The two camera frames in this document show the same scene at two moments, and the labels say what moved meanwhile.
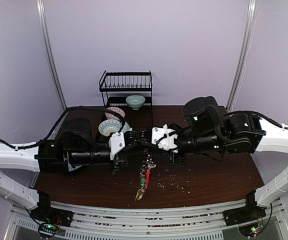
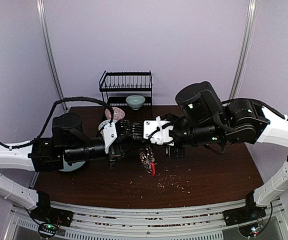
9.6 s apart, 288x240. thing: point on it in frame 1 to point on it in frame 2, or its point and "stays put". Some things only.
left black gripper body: [119, 162] to [114, 154]
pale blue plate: [70, 168] stays put
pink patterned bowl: [111, 116] stays put
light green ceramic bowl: [135, 101] stays put
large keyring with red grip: [147, 174] to [152, 166]
